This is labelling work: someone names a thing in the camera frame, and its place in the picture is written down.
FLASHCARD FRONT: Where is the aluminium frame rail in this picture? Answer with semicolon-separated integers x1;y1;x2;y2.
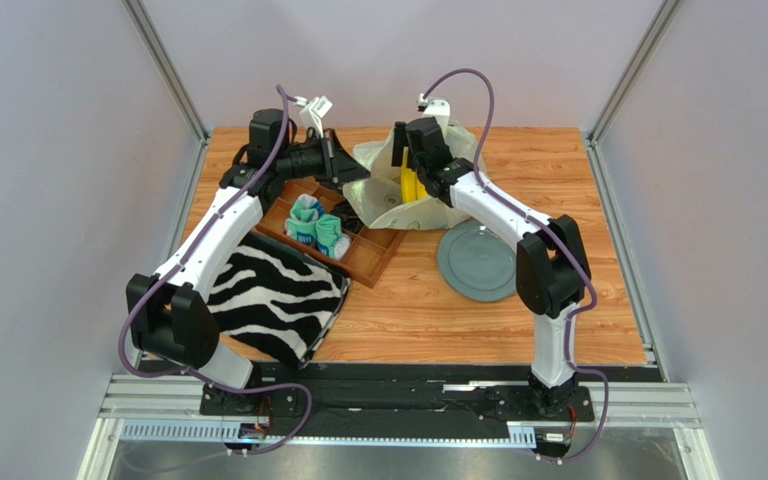
78;361;718;479

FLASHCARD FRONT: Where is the teal white sock pair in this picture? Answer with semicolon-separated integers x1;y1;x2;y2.
284;194;351;260

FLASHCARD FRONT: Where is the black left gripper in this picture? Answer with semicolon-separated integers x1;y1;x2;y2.
276;130;371;188

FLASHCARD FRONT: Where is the wooden compartment tray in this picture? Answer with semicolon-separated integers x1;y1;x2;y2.
256;178;406;288

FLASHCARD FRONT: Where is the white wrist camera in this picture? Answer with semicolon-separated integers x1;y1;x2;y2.
292;95;333;138
416;93;451;129

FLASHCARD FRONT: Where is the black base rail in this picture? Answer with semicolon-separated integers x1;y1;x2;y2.
199;361;601;440

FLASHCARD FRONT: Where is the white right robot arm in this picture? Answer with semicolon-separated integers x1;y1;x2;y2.
394;117;596;392

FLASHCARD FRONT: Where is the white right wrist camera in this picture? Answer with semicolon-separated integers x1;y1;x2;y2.
416;93;451;129

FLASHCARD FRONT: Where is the black rolled sock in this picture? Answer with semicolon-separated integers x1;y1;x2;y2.
330;200;364;234

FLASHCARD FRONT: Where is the zebra striped cloth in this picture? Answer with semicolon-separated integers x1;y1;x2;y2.
207;232;352;370

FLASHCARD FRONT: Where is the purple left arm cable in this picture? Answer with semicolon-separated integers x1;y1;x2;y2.
117;83;313;457

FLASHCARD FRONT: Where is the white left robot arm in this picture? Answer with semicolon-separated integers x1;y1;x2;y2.
120;97;369;392

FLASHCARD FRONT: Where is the yellow banana bunch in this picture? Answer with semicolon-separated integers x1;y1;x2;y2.
400;149;427;204

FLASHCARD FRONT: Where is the pale green plastic bag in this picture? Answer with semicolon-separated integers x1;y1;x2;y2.
342;133;469;230

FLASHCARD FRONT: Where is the grey blue plate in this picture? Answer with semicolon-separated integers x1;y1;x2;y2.
436;220;516;303

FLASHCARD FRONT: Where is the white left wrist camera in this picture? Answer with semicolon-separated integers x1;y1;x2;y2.
292;95;333;138

